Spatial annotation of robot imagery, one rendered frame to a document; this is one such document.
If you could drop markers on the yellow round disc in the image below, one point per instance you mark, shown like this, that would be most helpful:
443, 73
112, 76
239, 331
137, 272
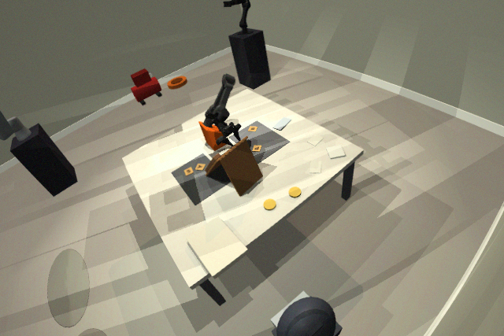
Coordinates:
269, 204
294, 192

